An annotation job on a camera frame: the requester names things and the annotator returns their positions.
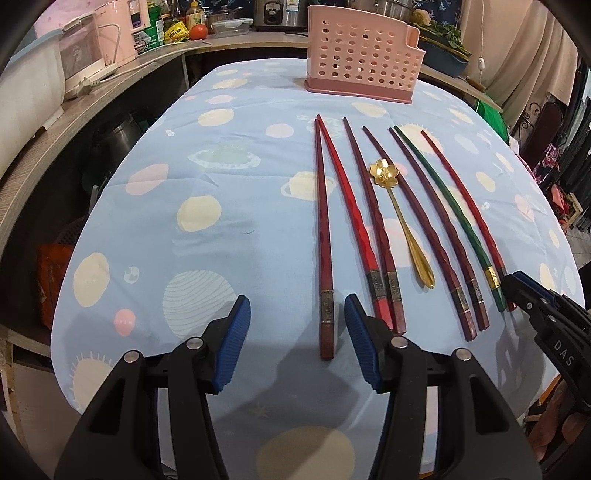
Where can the dark steel pot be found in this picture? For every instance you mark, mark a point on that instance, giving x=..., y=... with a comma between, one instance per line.
x=117, y=134

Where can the white plastic tub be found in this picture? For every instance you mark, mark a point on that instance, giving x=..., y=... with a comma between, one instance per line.
x=32, y=78

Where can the blue patterned tablecloth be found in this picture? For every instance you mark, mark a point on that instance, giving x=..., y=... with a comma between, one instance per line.
x=231, y=207

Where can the wooden counter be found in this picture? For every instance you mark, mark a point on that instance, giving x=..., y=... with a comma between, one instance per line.
x=41, y=138

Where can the tan loofah sponge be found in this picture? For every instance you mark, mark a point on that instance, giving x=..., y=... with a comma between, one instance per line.
x=422, y=17

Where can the white blender with clear jug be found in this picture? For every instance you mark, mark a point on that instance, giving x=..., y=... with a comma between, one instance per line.
x=87, y=50

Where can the person's right hand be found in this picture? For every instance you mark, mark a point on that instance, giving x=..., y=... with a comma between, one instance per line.
x=563, y=424

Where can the sauce bottle with yellow label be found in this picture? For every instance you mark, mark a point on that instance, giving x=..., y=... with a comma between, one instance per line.
x=196, y=13

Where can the pink perforated utensil basket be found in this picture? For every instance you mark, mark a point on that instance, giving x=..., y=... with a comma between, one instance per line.
x=360, y=50

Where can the beige curtain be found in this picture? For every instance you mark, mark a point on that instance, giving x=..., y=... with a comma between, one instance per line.
x=521, y=50

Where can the red tomato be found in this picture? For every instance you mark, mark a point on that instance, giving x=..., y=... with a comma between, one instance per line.
x=199, y=32

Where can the green chopstick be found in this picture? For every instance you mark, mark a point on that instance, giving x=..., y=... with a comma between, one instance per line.
x=492, y=278

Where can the yellow snack packet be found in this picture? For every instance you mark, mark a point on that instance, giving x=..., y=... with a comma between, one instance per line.
x=178, y=31

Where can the blue basin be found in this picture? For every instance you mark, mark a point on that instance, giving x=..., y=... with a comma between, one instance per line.
x=450, y=62

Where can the gold flower spoon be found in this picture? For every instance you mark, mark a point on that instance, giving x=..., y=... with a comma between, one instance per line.
x=424, y=272

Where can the small steel pot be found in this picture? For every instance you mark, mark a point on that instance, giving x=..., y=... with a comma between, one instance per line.
x=226, y=14

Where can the steel rice cooker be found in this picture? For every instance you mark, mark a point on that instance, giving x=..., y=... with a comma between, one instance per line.
x=281, y=14

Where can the pink electric kettle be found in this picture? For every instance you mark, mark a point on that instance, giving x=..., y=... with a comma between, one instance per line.
x=120, y=41

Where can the grey plastic basket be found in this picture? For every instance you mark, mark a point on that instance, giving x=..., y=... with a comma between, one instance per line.
x=74, y=226

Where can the orange box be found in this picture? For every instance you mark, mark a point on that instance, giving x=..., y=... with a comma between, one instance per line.
x=55, y=286

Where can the pink floral cloth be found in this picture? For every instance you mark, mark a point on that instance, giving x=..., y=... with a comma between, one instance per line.
x=549, y=159

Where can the green plastic bag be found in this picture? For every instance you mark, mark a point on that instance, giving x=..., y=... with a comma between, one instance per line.
x=489, y=115

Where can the clear lidded food container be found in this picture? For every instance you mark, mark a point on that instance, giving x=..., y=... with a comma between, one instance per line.
x=233, y=28

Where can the dark brown chopstick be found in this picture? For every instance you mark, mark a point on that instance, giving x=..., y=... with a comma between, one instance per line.
x=324, y=277

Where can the large steel steamer pot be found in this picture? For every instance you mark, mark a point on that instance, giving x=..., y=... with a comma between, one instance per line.
x=392, y=8

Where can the maroon chopstick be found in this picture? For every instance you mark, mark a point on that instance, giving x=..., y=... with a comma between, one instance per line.
x=474, y=290
x=459, y=295
x=396, y=288

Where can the green leafy vegetables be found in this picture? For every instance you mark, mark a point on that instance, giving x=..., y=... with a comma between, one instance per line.
x=443, y=30

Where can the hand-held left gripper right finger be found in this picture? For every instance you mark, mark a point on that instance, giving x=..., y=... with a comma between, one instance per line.
x=362, y=346

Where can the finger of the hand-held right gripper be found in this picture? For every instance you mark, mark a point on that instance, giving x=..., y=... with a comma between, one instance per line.
x=524, y=282

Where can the dark hanging clothes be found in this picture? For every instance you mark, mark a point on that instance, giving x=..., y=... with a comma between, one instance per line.
x=579, y=161

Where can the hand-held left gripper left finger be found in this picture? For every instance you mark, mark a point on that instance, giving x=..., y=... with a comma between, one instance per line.
x=233, y=344

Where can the dark wooden chair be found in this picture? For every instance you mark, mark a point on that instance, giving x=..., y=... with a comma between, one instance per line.
x=551, y=117

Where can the bright red chopstick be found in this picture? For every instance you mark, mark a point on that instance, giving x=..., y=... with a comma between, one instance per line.
x=351, y=207

